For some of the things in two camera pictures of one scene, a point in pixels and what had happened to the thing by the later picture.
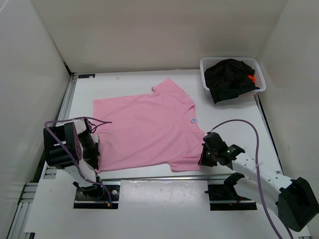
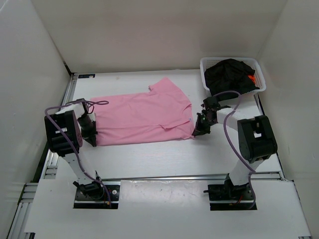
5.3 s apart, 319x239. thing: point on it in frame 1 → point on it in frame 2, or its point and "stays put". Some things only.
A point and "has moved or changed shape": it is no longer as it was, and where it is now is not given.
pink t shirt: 149,130 has moved or changed shape
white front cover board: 167,209 stays put
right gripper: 207,158 → 202,123
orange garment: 252,78 stays put
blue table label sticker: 86,75 stays put
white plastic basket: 206,62 stays put
